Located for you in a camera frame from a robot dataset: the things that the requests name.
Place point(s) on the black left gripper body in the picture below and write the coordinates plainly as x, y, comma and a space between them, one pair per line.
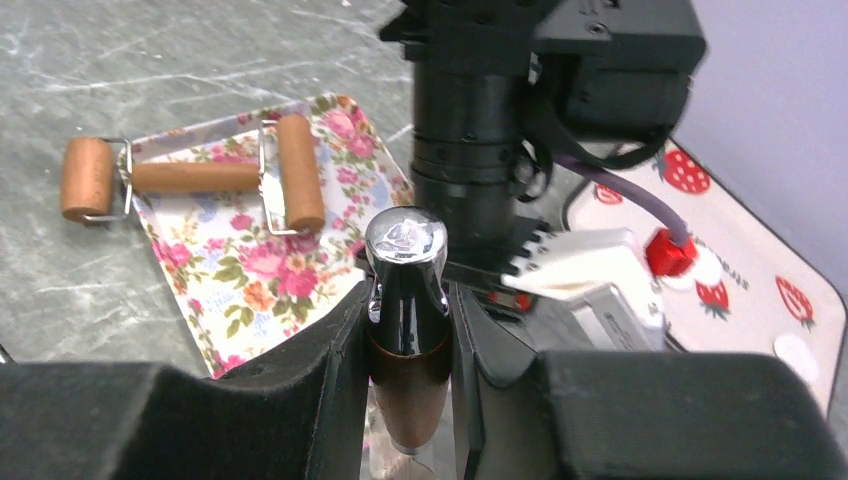
481, 270

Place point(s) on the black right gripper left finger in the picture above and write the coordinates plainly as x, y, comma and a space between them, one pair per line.
294, 412

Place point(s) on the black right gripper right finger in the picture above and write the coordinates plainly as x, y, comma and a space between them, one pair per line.
556, 413

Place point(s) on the wooden handled dough scraper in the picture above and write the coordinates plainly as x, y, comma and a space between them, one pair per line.
409, 336

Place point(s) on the floral print tray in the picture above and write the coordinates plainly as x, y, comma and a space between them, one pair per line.
242, 290

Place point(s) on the wooden rolling pin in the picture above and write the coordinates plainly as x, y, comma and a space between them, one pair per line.
99, 178

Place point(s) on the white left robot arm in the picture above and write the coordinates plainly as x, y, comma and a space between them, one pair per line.
501, 89

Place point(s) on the round white wrapper left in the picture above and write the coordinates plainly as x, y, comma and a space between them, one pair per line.
682, 283

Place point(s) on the round white wrapper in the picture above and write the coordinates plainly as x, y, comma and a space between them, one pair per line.
682, 283
706, 269
798, 355

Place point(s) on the round white wrapper middle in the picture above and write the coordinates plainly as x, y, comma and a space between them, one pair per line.
706, 269

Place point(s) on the strawberry print tray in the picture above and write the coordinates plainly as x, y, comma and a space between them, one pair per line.
766, 290

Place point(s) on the round white wrapper right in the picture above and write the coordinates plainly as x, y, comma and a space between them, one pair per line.
798, 355

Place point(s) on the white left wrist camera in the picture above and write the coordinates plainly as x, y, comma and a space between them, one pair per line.
603, 279

